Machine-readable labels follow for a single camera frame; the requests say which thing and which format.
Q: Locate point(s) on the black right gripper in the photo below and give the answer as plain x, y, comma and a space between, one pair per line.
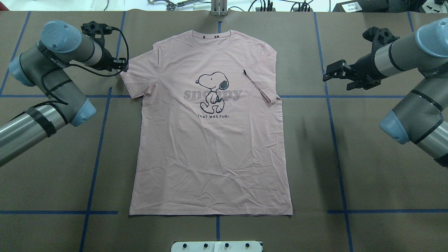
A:
365, 67

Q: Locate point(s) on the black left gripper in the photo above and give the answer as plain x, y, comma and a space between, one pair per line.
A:
106, 59

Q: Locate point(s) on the pink Snoopy t-shirt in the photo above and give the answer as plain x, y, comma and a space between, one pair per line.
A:
211, 139

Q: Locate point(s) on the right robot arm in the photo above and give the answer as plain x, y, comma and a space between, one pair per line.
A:
418, 117

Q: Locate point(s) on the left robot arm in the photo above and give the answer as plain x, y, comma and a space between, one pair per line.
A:
61, 45

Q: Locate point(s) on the reacher grabber tool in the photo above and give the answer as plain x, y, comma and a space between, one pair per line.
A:
170, 6

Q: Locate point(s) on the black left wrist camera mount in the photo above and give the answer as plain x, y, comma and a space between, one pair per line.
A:
96, 31

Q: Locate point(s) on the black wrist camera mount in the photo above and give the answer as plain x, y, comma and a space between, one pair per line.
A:
379, 37
96, 31

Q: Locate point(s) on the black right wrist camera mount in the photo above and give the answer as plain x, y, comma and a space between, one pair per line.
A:
379, 37

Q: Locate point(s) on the aluminium frame post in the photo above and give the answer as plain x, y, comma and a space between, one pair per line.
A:
219, 8

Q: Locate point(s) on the white camera post with base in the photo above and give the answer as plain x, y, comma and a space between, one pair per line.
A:
218, 246

